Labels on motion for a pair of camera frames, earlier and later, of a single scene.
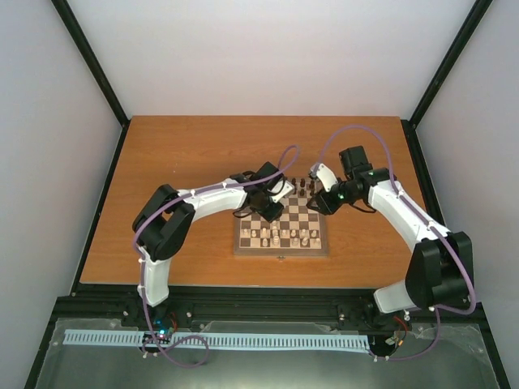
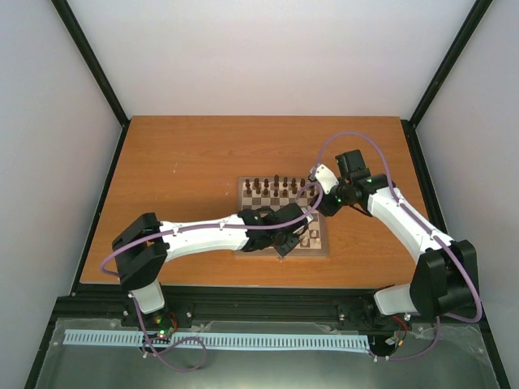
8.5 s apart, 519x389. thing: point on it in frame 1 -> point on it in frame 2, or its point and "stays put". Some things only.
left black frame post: x=96 y=68 stays put
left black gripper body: x=264 y=211 -> x=284 y=250
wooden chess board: x=298 y=231 stays put
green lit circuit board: x=164 y=334 stays put
